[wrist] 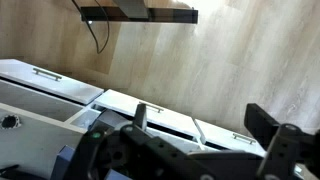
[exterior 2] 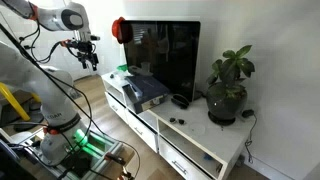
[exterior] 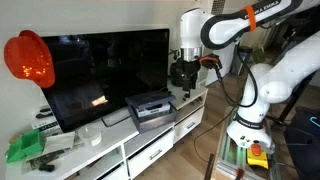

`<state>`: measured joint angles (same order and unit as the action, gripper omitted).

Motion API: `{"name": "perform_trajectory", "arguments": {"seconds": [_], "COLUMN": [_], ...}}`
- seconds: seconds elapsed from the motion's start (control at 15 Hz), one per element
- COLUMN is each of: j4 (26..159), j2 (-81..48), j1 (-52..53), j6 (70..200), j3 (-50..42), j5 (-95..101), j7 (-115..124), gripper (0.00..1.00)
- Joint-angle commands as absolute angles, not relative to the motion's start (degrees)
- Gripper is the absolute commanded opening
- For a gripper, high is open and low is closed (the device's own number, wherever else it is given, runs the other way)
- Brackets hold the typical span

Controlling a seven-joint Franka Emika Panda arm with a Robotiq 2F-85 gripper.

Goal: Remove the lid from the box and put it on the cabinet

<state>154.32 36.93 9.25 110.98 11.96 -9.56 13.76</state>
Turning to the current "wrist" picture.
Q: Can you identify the right silver drawer handle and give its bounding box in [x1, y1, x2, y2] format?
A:
[233, 133, 256, 144]

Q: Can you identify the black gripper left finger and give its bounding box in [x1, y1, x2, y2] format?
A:
[63, 105, 214, 180]

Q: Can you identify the white cabinet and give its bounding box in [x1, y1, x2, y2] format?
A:
[0, 59, 265, 178]

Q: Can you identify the middle silver drawer handle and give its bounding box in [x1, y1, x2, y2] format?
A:
[139, 101, 164, 113]

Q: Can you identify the black cable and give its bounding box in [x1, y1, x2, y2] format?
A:
[71, 0, 111, 55]

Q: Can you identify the left silver drawer handle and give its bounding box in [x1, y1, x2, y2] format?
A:
[33, 68, 62, 81]

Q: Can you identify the dark metal stand base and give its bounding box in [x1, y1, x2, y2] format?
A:
[80, 0, 199, 24]

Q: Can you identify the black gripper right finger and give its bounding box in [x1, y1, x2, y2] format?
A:
[191, 103, 320, 180]

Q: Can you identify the silver drawer handle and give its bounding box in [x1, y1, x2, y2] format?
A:
[33, 68, 62, 81]
[233, 133, 256, 144]
[139, 101, 164, 113]

